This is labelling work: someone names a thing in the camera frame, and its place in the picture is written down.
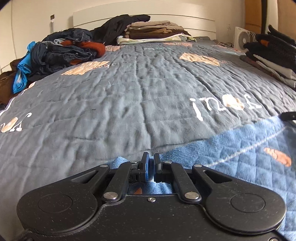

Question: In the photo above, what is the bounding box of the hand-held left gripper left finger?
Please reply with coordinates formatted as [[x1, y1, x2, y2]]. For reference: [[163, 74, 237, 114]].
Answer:
[[69, 152, 150, 203]]

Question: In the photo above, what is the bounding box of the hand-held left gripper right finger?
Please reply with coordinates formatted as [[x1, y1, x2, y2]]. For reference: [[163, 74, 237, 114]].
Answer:
[[153, 153, 233, 203]]

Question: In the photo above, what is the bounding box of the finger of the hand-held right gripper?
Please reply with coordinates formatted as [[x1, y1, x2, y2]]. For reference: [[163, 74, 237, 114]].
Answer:
[[280, 112, 296, 127]]

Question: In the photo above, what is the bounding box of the blue quilted carrot-print blanket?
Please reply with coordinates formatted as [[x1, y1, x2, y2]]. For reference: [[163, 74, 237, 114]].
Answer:
[[111, 115, 296, 237]]

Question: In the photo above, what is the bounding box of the stack of dark folded clothes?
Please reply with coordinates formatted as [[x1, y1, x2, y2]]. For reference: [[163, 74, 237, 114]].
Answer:
[[239, 24, 296, 90]]

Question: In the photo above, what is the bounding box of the stack of folded brown clothes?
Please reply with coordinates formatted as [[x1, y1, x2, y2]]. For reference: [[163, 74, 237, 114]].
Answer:
[[117, 20, 197, 45]]

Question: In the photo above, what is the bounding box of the grey quilted bedspread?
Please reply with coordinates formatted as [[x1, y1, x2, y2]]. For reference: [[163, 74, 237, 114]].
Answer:
[[0, 38, 296, 186]]

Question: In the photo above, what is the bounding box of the white fan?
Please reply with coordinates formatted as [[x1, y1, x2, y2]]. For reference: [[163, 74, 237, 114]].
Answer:
[[233, 27, 256, 50]]

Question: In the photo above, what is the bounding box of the rust orange garment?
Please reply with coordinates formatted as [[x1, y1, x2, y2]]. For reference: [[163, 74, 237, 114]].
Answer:
[[61, 40, 106, 65]]

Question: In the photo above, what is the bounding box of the pile of dark jeans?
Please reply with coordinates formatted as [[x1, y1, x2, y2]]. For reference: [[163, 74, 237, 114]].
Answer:
[[30, 28, 97, 75]]

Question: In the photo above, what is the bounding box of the white headboard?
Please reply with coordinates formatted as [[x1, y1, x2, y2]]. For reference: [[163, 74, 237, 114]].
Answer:
[[73, 9, 216, 39]]

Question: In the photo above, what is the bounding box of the black jacket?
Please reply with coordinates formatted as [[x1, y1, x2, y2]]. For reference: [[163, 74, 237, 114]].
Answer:
[[91, 14, 151, 45]]

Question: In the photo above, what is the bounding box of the bright blue garment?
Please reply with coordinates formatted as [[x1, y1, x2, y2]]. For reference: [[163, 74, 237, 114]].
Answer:
[[13, 42, 36, 94]]

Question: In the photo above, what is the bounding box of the brown padded jacket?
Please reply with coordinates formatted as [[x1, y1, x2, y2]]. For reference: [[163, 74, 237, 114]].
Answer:
[[0, 58, 30, 105]]

